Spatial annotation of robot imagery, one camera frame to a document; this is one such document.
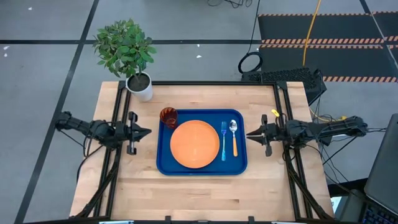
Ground fork with blue handle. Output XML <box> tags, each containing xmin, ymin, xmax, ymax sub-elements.
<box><xmin>220</xmin><ymin>121</ymin><xmax>228</xmax><ymax>162</ymax></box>

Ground black computer tower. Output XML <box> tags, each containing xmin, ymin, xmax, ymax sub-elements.
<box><xmin>241</xmin><ymin>67</ymin><xmax>328</xmax><ymax>106</ymax></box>

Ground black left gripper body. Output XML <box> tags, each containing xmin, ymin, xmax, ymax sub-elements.
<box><xmin>114</xmin><ymin>111</ymin><xmax>139</xmax><ymax>156</ymax></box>

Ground black cable bundle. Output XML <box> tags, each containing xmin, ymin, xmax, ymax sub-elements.
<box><xmin>309</xmin><ymin>124</ymin><xmax>389</xmax><ymax>195</ymax></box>

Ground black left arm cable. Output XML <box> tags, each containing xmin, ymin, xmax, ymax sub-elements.
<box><xmin>76</xmin><ymin>129</ymin><xmax>105</xmax><ymax>185</ymax></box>

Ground black hanging cable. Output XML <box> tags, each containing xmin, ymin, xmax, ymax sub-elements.
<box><xmin>237</xmin><ymin>0</ymin><xmax>264</xmax><ymax>75</ymax></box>

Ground black floor mat orange stripes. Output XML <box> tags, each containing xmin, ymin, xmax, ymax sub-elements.
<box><xmin>259</xmin><ymin>44</ymin><xmax>398</xmax><ymax>83</ymax></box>
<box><xmin>371</xmin><ymin>11</ymin><xmax>398</xmax><ymax>43</ymax></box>
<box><xmin>257</xmin><ymin>11</ymin><xmax>389</xmax><ymax>45</ymax></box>

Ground orange plate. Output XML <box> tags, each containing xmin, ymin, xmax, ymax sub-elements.
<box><xmin>169</xmin><ymin>119</ymin><xmax>221</xmax><ymax>169</ymax></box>

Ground black aluminium table frame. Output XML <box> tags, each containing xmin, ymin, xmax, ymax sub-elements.
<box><xmin>70</xmin><ymin>80</ymin><xmax>336</xmax><ymax>224</ymax></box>

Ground green plant in white pot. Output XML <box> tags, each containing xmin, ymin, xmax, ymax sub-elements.
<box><xmin>92</xmin><ymin>17</ymin><xmax>158</xmax><ymax>103</ymax></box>

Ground amber translucent cup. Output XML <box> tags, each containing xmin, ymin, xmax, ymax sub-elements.
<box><xmin>159</xmin><ymin>106</ymin><xmax>179</xmax><ymax>130</ymax></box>

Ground black keyboard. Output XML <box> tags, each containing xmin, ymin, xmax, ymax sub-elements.
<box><xmin>359</xmin><ymin>203</ymin><xmax>398</xmax><ymax>224</ymax></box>

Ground thin yellow network cable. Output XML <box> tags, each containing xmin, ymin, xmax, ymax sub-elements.
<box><xmin>308</xmin><ymin>106</ymin><xmax>348</xmax><ymax>123</ymax></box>

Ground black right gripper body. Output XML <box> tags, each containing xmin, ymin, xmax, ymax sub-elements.
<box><xmin>261</xmin><ymin>114</ymin><xmax>289</xmax><ymax>157</ymax></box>

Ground thick yellow cable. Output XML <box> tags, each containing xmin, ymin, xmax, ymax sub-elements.
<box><xmin>302</xmin><ymin>0</ymin><xmax>323</xmax><ymax>68</ymax></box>

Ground spoon with orange handle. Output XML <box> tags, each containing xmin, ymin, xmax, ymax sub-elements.
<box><xmin>228</xmin><ymin>119</ymin><xmax>239</xmax><ymax>158</ymax></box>

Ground blue plastic tray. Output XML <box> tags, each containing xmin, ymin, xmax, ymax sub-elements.
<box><xmin>155</xmin><ymin>108</ymin><xmax>249</xmax><ymax>177</ymax></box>

